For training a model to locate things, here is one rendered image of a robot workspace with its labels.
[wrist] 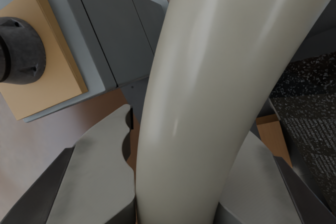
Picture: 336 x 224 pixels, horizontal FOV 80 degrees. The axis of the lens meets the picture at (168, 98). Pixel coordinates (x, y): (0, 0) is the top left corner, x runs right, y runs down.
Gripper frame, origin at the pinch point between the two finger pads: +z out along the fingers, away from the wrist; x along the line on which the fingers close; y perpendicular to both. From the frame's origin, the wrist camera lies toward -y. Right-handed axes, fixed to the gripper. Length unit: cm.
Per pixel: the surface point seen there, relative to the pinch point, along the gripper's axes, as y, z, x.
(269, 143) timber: 69, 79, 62
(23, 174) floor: 186, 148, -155
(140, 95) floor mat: 64, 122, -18
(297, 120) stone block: 27, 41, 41
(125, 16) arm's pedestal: 4, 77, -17
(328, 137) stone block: 28, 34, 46
